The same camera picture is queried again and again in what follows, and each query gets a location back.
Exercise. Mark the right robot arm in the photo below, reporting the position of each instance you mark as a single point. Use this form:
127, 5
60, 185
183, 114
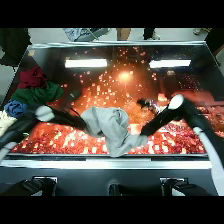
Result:
186, 111

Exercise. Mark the red garment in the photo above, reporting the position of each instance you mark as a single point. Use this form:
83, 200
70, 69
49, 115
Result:
30, 78

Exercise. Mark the person's legs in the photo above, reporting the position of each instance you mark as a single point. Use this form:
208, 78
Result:
150, 33
123, 33

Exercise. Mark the cream garment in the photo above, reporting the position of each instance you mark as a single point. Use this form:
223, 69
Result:
4, 121

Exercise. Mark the green garment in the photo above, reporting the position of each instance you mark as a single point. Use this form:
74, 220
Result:
40, 94

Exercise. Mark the grey garment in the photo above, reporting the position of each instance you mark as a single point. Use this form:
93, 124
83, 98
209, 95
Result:
111, 130

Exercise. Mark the blue garment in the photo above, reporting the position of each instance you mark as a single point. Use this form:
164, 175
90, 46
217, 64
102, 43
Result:
15, 107

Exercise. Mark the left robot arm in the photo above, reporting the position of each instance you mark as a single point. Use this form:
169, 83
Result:
63, 118

